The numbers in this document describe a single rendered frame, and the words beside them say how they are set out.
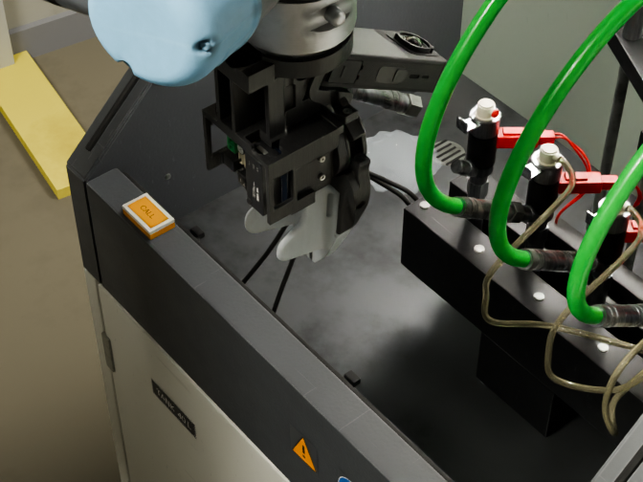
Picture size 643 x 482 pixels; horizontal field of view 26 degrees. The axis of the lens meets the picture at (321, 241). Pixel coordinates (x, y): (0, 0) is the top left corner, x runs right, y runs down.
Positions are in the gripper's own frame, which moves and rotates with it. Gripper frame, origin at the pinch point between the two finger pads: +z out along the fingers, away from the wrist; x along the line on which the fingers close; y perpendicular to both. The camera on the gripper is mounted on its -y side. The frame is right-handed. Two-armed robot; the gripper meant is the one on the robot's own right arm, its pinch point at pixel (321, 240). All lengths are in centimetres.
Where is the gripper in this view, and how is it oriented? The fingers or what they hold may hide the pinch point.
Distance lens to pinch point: 100.8
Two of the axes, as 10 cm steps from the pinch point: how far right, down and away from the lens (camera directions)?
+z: 0.0, 7.1, 7.1
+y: -7.8, 4.5, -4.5
